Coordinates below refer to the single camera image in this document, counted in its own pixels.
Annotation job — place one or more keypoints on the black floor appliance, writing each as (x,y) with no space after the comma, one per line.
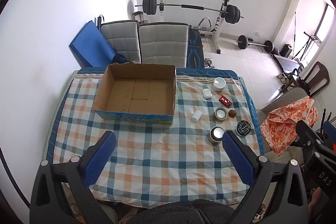
(286,50)

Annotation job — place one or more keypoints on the window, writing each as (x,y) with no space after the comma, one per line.
(325,29)

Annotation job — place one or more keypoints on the white earbuds case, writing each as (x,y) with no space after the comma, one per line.
(206,93)

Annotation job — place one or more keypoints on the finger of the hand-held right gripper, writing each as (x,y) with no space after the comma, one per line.
(305,129)

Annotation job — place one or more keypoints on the white barbell rack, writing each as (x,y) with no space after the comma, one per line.
(225,8)

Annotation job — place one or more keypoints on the small white bottle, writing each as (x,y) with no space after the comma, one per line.
(196,116)

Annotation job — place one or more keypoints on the long barbell with black plates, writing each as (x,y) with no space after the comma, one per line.
(149,5)

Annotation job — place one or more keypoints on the white round jar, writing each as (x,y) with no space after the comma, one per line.
(218,83)

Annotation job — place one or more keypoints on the small wooden stool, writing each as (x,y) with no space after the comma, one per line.
(137,16)

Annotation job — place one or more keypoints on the walnut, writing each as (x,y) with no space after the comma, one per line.
(232,113)

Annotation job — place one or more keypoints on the small chrome dumbbell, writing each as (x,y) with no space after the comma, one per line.
(209,62)

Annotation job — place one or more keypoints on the short barbell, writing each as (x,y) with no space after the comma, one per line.
(242,41)

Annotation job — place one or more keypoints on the cardboard box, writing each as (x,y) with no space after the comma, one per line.
(136,92)

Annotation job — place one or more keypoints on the grey padded chair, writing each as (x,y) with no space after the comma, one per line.
(120,37)
(162,43)

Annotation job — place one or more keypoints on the brown wooden chair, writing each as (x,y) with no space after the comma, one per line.
(319,74)

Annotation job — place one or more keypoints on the dark fluffy garment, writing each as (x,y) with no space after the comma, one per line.
(181,213)

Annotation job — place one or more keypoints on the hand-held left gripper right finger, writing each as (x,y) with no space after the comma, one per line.
(239,158)

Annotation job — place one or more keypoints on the metal shaker with perforated lid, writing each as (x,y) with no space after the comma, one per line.
(216,134)

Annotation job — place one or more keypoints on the black exercise platform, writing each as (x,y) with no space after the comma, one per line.
(287,62)

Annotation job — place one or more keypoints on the orange floral cloth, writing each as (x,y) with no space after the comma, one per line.
(286,119)

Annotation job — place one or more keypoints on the checked tablecloth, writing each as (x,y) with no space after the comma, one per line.
(157,155)

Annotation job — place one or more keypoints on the black tripod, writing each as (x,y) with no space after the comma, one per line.
(305,43)

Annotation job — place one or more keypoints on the black round patterned tin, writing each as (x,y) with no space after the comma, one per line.
(243,128)

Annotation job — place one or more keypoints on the small red box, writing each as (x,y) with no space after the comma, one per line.
(225,101)

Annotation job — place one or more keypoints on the folded blue exercise mat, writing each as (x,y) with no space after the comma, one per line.
(89,45)

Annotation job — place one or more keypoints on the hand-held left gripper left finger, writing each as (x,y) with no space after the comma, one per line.
(101,158)

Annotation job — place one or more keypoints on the kettlebell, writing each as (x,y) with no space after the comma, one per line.
(283,77)

